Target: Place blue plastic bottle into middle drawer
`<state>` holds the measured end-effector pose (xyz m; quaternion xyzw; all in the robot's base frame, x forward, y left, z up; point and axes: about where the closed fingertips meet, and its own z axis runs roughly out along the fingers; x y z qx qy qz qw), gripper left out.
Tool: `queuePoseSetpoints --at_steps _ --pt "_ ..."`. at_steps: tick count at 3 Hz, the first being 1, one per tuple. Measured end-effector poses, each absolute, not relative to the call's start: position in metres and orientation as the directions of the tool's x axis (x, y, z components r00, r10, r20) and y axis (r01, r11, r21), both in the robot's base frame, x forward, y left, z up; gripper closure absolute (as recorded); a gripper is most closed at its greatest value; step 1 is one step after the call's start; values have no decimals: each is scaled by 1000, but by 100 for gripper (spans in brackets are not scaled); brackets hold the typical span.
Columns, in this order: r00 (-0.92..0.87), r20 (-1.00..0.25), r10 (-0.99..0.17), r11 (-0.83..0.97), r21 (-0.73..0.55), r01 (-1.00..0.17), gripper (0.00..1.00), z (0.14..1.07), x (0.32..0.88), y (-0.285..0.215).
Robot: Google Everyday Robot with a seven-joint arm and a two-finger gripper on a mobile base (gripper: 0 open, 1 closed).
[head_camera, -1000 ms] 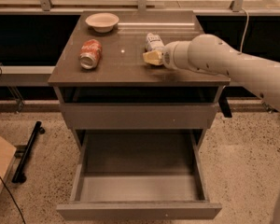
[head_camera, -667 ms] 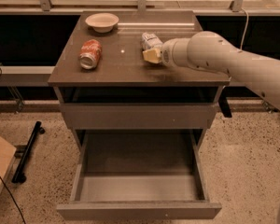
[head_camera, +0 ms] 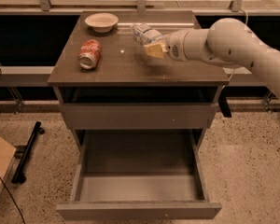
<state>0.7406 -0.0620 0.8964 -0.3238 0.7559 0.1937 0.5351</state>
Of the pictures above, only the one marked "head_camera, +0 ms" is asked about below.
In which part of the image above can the white paper bowl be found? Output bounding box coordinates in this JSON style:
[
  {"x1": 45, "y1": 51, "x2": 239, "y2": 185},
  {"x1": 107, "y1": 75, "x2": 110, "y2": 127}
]
[{"x1": 85, "y1": 13, "x2": 119, "y2": 33}]

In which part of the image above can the open grey middle drawer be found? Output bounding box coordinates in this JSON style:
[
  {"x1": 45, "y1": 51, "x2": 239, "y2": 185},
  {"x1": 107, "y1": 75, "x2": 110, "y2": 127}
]
[{"x1": 57, "y1": 130, "x2": 221, "y2": 221}]

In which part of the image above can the grey drawer cabinet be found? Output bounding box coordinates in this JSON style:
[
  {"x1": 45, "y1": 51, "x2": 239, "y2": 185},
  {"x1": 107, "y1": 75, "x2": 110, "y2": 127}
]
[{"x1": 47, "y1": 10, "x2": 231, "y2": 152}]

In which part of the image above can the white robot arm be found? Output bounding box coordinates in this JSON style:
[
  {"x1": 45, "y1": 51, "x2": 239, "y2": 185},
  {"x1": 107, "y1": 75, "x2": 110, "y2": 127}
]
[{"x1": 145, "y1": 18, "x2": 280, "y2": 100}]

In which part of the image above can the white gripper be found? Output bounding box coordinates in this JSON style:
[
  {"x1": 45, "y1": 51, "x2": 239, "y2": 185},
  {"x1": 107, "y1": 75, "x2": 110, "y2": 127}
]
[{"x1": 144, "y1": 30, "x2": 190, "y2": 61}]

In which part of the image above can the black metal bar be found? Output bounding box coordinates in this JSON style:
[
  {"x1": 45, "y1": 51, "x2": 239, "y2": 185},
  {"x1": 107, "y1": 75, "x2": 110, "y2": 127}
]
[{"x1": 11, "y1": 121, "x2": 45, "y2": 184}]

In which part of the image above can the black cable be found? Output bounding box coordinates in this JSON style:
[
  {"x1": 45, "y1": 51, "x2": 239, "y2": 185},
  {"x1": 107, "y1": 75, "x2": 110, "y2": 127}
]
[{"x1": 0, "y1": 156, "x2": 27, "y2": 224}]

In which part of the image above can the closed grey top drawer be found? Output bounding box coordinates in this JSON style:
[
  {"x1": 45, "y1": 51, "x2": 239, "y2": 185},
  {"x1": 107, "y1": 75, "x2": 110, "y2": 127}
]
[{"x1": 61, "y1": 104, "x2": 216, "y2": 130}]

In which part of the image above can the blue labelled plastic bottle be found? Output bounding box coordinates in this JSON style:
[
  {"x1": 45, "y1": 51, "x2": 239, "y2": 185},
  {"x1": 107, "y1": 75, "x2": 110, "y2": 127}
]
[{"x1": 131, "y1": 23, "x2": 164, "y2": 45}]

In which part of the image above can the red soda can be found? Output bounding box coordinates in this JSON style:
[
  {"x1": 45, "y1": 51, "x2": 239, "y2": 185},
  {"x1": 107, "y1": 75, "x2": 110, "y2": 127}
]
[{"x1": 78, "y1": 39, "x2": 102, "y2": 69}]

